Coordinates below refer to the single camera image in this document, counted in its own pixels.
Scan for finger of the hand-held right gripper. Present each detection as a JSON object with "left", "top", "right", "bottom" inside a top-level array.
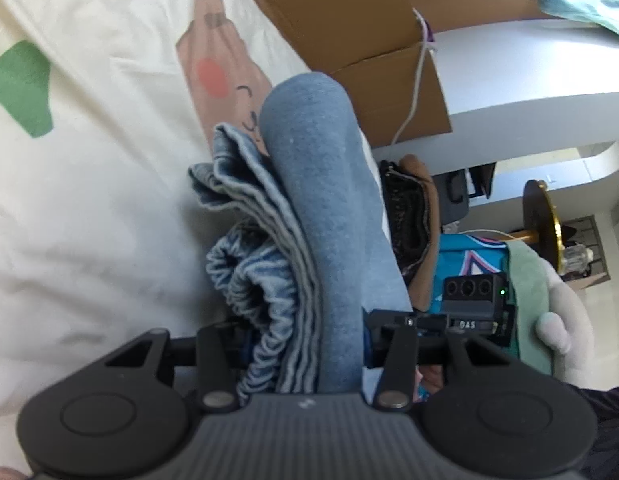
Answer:
[{"left": 368, "top": 311, "right": 447, "bottom": 332}]

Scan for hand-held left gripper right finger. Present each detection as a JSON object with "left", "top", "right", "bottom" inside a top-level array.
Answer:
[{"left": 363, "top": 330, "right": 513, "bottom": 409}]

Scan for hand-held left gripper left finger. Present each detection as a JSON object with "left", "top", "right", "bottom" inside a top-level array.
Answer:
[{"left": 89, "top": 325, "right": 250, "bottom": 409}]

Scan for blue denim drawstring pants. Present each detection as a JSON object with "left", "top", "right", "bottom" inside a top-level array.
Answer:
[{"left": 188, "top": 72, "right": 413, "bottom": 397}]

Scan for person's right forearm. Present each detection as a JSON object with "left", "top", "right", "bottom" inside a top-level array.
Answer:
[{"left": 559, "top": 380, "right": 619, "bottom": 480}]

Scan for teal printed cloth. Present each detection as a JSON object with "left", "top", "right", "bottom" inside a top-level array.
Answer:
[{"left": 409, "top": 232, "right": 513, "bottom": 402}]

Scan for white plush toy green top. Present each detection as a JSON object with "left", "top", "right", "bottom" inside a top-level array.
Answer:
[{"left": 505, "top": 242, "right": 598, "bottom": 389}]

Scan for gold round stand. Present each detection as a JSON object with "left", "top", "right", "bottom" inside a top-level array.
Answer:
[{"left": 509, "top": 179, "right": 565, "bottom": 277}]

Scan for clear glass jar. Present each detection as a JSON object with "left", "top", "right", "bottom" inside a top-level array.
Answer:
[{"left": 562, "top": 245, "right": 591, "bottom": 274}]

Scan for black chair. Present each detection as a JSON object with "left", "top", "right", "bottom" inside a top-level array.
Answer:
[{"left": 437, "top": 162, "right": 497, "bottom": 227}]

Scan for brown blanket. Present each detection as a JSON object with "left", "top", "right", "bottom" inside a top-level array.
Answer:
[{"left": 399, "top": 155, "right": 443, "bottom": 302}]

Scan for cream bear print bed sheet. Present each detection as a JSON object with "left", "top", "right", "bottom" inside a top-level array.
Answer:
[{"left": 0, "top": 0, "right": 391, "bottom": 477}]

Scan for large brown cardboard sheet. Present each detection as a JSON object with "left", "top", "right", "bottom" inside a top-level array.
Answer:
[{"left": 214, "top": 0, "right": 453, "bottom": 149}]

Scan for light teal hanging cloth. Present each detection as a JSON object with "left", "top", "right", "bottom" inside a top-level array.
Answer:
[{"left": 539, "top": 0, "right": 619, "bottom": 41}]

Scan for white power cable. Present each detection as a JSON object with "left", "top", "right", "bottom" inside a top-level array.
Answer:
[{"left": 392, "top": 7, "right": 438, "bottom": 147}]

